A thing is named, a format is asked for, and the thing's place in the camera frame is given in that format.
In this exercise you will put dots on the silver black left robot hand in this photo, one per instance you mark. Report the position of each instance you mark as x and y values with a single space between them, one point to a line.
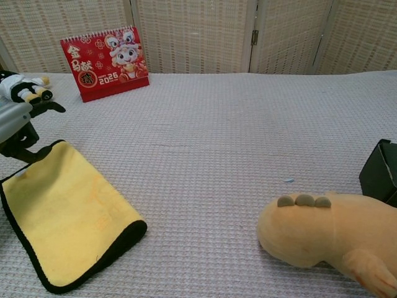
12 124

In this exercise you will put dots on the woven folding screen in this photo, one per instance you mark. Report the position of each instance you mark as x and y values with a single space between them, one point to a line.
192 31

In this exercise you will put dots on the black and yellow cloth mat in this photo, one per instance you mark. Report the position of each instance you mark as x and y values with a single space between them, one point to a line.
68 217

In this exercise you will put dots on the black and white plush doll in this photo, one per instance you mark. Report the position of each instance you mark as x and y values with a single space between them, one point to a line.
15 85

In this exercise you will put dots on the black cardboard box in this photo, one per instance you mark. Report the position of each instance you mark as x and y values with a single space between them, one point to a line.
378 177

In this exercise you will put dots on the metal screen hinge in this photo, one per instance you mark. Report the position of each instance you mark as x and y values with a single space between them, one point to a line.
255 37

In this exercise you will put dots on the orange dinosaur plush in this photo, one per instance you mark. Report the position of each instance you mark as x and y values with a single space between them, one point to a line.
310 236

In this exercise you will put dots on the small blue paper scrap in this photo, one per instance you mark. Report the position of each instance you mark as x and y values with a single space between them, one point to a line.
289 180

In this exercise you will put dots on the white woven tablecloth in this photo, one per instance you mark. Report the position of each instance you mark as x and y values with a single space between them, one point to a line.
248 124

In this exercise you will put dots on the red desk calendar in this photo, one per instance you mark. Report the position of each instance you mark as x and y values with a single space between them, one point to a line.
105 65

